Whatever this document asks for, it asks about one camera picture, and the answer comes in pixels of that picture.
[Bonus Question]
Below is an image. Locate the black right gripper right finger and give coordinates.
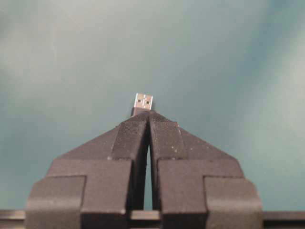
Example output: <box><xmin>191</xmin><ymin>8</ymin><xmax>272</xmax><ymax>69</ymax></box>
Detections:
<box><xmin>149</xmin><ymin>112</ymin><xmax>263</xmax><ymax>229</ymax></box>

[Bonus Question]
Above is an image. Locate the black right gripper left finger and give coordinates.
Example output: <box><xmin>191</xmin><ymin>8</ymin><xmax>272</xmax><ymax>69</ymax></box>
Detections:
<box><xmin>25</xmin><ymin>112</ymin><xmax>149</xmax><ymax>229</ymax></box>

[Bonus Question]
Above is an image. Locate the USB cable male plug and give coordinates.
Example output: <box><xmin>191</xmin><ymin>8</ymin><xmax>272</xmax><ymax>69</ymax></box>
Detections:
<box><xmin>132</xmin><ymin>93</ymin><xmax>153</xmax><ymax>116</ymax></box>

